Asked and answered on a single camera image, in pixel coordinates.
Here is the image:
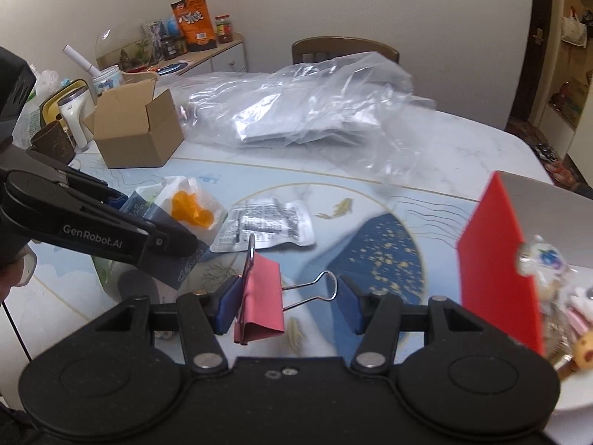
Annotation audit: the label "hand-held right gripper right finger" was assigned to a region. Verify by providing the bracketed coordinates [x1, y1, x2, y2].
[338, 274, 494, 374]

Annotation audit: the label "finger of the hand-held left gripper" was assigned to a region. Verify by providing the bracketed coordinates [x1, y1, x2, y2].
[59, 165, 129, 210]
[146, 221, 207, 261]

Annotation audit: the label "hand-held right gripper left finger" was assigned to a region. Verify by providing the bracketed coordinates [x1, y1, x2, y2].
[95, 276, 245, 375]

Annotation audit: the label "salmon pink binder clip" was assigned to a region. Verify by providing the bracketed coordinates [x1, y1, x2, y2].
[234, 234, 338, 346]

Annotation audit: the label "white plastic bag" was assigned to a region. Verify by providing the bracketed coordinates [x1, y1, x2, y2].
[93, 175, 229, 300]

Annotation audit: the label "grey-blue packet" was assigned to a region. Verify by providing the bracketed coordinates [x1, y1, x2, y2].
[123, 190, 207, 291]

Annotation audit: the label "red white box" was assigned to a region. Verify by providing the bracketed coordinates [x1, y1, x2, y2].
[456, 171, 593, 411]

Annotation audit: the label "round white snack packet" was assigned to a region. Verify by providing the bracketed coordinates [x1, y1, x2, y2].
[516, 235, 569, 284]

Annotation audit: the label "person's left hand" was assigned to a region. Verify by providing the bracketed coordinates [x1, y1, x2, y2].
[0, 245, 39, 307]

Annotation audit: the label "brown paper cup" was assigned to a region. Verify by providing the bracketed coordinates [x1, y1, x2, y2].
[30, 121, 77, 166]

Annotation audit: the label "brown cardboard box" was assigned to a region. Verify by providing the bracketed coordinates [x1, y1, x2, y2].
[83, 79, 185, 169]

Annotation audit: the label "white electric kettle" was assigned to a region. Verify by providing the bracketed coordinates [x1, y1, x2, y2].
[57, 86, 96, 152]

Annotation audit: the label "yellow-green container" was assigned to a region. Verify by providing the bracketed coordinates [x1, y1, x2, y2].
[39, 79, 90, 127]

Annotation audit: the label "crumpled white shopping bag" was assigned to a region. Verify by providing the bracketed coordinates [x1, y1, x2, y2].
[11, 70, 64, 149]

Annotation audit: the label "silver foil packet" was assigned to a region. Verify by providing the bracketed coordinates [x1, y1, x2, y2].
[211, 198, 317, 254]

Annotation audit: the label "white blue printed mug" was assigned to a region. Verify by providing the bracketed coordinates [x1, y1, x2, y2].
[90, 66, 124, 99]

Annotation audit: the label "white paper roll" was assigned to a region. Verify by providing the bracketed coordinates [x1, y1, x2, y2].
[62, 44, 101, 78]

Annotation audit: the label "clear glass dome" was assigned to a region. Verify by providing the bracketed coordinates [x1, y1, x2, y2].
[95, 23, 159, 73]

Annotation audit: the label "dark glass jars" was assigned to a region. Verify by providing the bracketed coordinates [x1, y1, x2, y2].
[162, 37, 189, 60]

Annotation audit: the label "white side cabinet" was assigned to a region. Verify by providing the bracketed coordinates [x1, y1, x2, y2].
[153, 32, 249, 76]

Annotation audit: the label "large clear plastic bag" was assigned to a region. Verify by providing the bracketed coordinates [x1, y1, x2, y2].
[169, 51, 439, 187]

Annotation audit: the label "orange snack bag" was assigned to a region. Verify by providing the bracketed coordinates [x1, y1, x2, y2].
[170, 0, 218, 53]

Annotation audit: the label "red sauce jar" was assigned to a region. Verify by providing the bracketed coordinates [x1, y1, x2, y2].
[214, 14, 233, 44]

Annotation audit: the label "white pink bunny toy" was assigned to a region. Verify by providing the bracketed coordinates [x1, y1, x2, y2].
[566, 286, 593, 332]

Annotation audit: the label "yellow toy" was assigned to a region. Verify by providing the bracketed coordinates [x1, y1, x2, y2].
[572, 333, 593, 365]

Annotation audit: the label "dark wooden chair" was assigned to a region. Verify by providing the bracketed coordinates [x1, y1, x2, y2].
[292, 37, 400, 66]

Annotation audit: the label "wooden open shelf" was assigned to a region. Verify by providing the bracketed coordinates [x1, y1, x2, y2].
[505, 0, 593, 187]

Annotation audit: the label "canvas tote bag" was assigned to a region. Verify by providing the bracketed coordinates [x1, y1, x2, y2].
[561, 7, 589, 48]

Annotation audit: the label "thin black cable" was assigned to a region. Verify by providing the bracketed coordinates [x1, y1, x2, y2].
[0, 300, 34, 364]

